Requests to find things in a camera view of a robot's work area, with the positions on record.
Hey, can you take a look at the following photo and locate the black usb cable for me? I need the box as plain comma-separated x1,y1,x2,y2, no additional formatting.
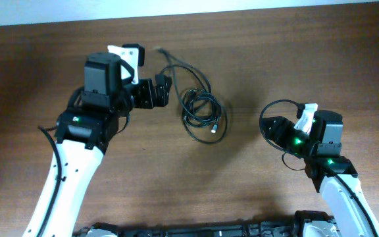
153,45,228,145

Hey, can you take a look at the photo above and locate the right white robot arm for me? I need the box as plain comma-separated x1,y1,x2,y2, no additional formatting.
259,109,379,236

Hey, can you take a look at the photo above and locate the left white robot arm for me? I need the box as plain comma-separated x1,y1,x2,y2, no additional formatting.
24,52,172,236

